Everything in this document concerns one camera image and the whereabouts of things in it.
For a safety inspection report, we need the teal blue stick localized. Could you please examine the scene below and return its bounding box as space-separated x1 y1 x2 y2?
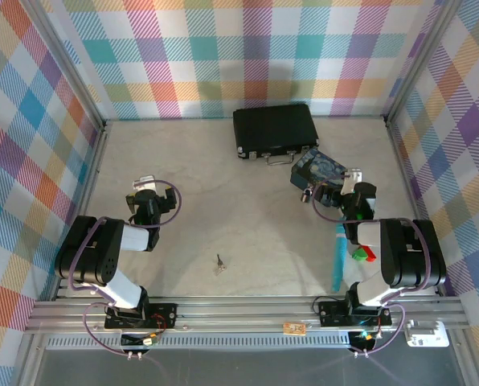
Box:
330 224 350 294

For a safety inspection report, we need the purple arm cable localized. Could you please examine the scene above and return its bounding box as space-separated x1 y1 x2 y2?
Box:
311 172 431 357
68 179 183 357

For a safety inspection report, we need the aluminium side frame rail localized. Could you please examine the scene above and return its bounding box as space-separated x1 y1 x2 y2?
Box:
385 115 446 299
49 120 111 302

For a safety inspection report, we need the white metal bracket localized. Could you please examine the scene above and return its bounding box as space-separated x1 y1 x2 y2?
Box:
403 319 451 348

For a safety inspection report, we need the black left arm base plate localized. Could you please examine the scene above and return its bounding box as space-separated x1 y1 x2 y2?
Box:
104 301 179 330

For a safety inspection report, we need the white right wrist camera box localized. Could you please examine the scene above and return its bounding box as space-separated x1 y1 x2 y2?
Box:
341 167 363 197

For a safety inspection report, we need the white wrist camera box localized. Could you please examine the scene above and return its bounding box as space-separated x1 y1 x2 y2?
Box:
132 175 158 194
341 167 363 197

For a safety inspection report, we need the aluminium frame post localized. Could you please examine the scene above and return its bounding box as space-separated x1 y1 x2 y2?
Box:
383 0 462 126
33 0 108 130

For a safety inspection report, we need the black briefcase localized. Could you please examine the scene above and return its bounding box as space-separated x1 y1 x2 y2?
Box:
232 103 320 166

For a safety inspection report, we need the aluminium front frame rail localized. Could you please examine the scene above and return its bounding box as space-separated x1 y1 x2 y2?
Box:
24 296 470 335

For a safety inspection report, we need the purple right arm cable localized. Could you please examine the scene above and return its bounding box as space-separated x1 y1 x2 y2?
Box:
311 172 431 357

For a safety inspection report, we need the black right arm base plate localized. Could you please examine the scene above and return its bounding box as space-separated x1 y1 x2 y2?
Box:
317 299 393 328

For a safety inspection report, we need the grey slotted cable duct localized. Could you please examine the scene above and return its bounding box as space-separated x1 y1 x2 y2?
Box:
45 335 452 351

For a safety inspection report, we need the blue starry night tin box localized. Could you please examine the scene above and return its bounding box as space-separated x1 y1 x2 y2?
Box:
289 147 349 198

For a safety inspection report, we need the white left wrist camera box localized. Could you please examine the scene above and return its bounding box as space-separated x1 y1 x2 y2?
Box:
132 175 158 194

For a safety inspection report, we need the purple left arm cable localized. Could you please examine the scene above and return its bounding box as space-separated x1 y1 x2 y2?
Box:
68 179 183 357

